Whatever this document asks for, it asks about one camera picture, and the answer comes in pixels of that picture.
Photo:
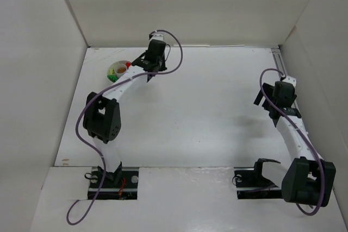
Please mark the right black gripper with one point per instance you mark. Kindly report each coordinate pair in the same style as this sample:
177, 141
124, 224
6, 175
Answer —
268, 99

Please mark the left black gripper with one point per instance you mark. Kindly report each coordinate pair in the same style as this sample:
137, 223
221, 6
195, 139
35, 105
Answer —
148, 65

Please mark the orange lego brick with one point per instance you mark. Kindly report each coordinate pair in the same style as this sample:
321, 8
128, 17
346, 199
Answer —
120, 68

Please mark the dark green lego plate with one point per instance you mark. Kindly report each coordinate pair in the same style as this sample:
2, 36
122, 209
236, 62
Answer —
112, 78

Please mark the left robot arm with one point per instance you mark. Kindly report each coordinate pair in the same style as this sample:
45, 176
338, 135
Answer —
102, 114

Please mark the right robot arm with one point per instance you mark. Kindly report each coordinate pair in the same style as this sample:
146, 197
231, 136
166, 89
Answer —
309, 176

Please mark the white round divided container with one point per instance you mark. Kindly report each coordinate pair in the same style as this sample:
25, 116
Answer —
112, 68

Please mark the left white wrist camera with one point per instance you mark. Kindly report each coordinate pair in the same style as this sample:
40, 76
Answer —
156, 36

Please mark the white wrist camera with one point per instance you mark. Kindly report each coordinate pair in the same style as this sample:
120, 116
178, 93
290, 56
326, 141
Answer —
156, 36
290, 80

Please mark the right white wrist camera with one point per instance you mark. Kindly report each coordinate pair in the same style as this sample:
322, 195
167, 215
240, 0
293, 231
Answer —
290, 80

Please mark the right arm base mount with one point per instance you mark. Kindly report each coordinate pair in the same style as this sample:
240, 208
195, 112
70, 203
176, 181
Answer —
251, 184

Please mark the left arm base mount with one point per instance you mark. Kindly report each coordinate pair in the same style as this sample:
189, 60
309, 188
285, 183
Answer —
121, 186

